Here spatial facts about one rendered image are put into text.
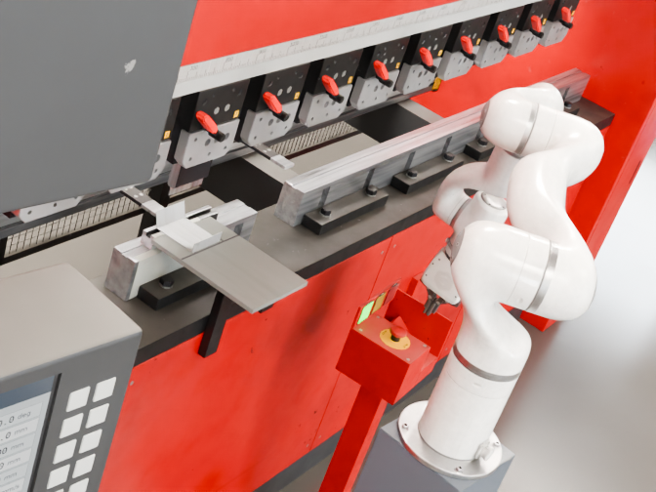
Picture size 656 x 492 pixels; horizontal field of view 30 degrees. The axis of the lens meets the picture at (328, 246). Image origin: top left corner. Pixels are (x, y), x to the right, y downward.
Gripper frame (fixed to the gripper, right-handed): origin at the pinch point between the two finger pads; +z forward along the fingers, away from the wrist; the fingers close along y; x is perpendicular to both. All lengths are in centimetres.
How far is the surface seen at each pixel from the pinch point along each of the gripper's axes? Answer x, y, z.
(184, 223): -47, -43, -12
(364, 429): -9.4, 3.1, 33.4
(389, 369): -15.6, 2.2, 9.7
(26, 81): -166, -2, -109
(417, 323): 4.1, -1.5, 9.3
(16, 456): -163, 5, -72
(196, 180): -46, -45, -22
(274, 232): -12.2, -37.6, 1.4
